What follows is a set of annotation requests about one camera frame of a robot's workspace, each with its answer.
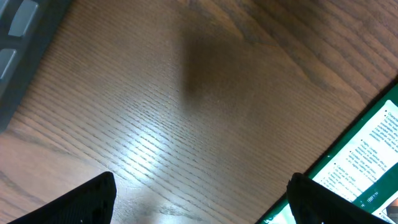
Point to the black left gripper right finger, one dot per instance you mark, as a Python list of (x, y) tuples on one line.
[(312, 203)]

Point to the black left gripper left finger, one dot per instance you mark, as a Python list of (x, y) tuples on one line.
[(91, 203)]

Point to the green white 3M package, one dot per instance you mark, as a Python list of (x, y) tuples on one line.
[(361, 166)]

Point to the grey plastic mesh basket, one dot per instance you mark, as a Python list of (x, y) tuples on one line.
[(27, 29)]

